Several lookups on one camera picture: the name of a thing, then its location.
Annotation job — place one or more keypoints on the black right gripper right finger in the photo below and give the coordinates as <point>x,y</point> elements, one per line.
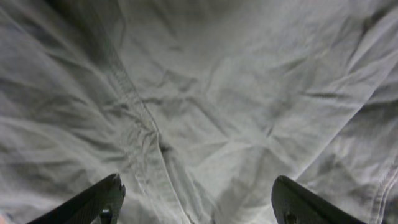
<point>294,204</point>

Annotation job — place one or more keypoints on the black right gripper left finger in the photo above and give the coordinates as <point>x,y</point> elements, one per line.
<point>101,203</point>

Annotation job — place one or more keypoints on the grey shorts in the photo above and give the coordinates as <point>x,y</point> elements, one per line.
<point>199,106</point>

